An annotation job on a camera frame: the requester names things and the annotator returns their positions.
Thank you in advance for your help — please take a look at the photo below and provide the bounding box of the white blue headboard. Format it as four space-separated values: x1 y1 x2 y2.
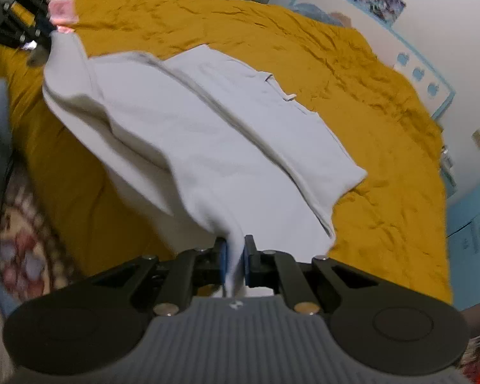
290 0 455 120

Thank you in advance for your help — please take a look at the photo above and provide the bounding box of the blue white cabinet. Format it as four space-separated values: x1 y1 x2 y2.
443 195 480 311

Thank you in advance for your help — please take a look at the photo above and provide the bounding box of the beige wall switch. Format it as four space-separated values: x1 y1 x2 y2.
472 129 480 150

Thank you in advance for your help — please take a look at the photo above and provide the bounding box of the white small garment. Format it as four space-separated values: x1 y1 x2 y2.
43 32 367 296

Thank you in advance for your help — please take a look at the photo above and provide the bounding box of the patterned floor rug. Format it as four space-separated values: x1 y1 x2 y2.
0 165 85 302

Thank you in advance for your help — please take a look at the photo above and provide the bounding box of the blue pillow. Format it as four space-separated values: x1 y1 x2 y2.
290 3 343 27

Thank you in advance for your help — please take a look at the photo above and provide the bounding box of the mustard yellow bed cover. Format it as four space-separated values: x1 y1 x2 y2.
0 0 452 302

